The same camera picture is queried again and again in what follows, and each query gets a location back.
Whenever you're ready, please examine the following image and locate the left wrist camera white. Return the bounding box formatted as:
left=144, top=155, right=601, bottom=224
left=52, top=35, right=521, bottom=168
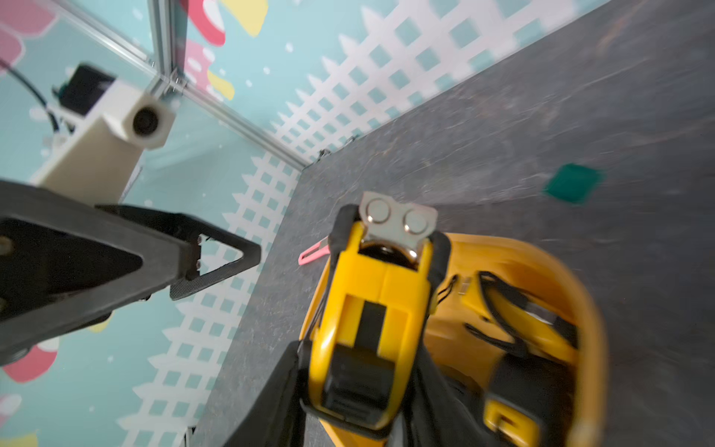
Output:
left=31, top=63, right=176, bottom=206

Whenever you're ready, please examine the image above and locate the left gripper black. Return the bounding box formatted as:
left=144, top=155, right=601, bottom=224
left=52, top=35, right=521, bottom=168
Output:
left=1, top=182, right=262, bottom=363

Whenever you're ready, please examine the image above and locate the pink utility knife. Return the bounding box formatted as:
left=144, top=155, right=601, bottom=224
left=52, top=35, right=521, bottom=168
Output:
left=298, top=237, right=330, bottom=266

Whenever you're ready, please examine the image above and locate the small yellow tape measure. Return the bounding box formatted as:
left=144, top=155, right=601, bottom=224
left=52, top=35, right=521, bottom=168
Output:
left=461, top=271, right=578, bottom=365

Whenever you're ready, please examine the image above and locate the small green square pad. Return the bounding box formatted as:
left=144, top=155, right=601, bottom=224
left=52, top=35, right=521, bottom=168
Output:
left=544, top=164, right=603, bottom=205

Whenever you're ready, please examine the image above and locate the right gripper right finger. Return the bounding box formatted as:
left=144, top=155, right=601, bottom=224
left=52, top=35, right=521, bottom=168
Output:
left=401, top=346, right=501, bottom=446

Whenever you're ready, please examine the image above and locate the yellow storage box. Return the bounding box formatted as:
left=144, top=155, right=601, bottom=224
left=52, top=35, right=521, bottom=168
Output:
left=299, top=223, right=607, bottom=446

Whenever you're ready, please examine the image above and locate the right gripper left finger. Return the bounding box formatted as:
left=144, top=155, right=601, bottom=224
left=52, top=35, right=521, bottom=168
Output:
left=225, top=341, right=305, bottom=447

